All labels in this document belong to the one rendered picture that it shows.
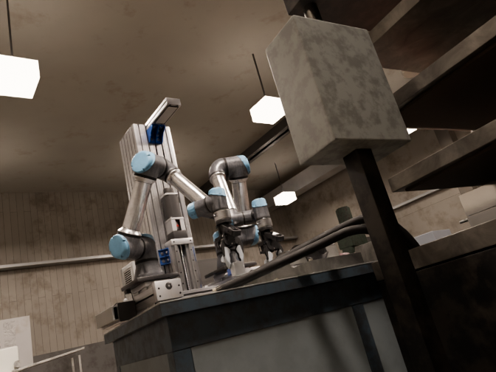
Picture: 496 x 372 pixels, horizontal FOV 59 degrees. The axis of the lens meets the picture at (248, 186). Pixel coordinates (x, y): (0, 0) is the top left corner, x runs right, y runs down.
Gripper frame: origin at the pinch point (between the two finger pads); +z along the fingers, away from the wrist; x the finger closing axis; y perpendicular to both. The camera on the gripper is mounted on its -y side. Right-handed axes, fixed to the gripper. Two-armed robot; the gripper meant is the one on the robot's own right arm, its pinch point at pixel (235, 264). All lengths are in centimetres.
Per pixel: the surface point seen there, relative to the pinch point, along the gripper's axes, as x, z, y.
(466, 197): -64, 0, -69
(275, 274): -10.1, 8.7, -12.1
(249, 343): 28, 31, -47
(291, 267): -10.1, 8.6, -24.1
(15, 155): 26, -397, 704
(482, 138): -28, -6, -102
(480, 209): -64, 6, -72
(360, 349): -11, 41, -47
